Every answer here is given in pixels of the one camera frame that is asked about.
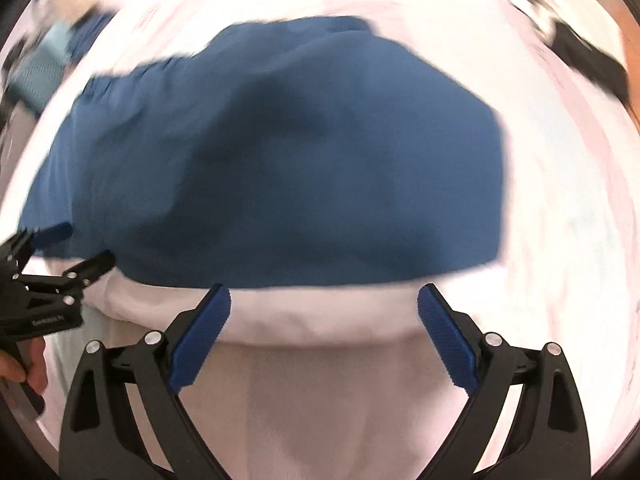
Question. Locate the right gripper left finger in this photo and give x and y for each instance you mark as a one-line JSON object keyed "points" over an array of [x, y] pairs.
{"points": [[100, 438]]}

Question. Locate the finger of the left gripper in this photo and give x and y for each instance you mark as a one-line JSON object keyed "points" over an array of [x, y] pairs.
{"points": [[67, 289], [24, 243]]}

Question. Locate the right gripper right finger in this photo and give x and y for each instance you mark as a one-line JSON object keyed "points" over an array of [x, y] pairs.
{"points": [[523, 418]]}

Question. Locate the blue and white jacket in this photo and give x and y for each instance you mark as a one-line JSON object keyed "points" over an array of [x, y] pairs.
{"points": [[323, 174]]}

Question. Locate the left hand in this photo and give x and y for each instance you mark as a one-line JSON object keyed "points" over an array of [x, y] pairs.
{"points": [[35, 373]]}

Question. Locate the striped bed sheet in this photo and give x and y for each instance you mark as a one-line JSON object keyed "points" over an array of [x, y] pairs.
{"points": [[567, 270]]}

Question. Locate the black folded garment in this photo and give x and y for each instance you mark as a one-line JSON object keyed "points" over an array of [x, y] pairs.
{"points": [[593, 63]]}

